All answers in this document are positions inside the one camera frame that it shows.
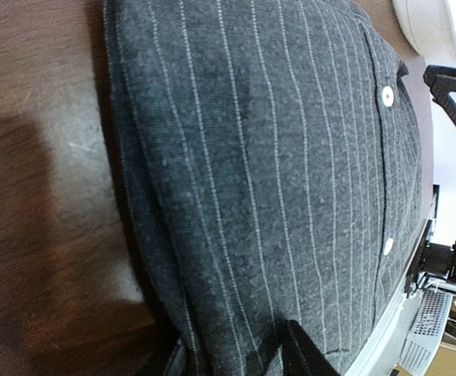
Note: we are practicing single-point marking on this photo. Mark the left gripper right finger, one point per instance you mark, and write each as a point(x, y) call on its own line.
point(300, 355)

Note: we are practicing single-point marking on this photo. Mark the black pinstriped long sleeve shirt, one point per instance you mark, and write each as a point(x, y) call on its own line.
point(272, 165)

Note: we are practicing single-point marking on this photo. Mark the aluminium front rail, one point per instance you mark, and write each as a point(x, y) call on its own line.
point(382, 350)

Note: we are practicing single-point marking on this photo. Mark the white perforated metal box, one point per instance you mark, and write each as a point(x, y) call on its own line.
point(426, 333)

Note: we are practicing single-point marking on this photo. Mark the white plastic tub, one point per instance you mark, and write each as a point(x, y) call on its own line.
point(429, 28)

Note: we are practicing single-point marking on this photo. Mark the brown cardboard box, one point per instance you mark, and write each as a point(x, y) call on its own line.
point(444, 362)

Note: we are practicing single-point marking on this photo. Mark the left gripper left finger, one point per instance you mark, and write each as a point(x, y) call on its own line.
point(176, 362)

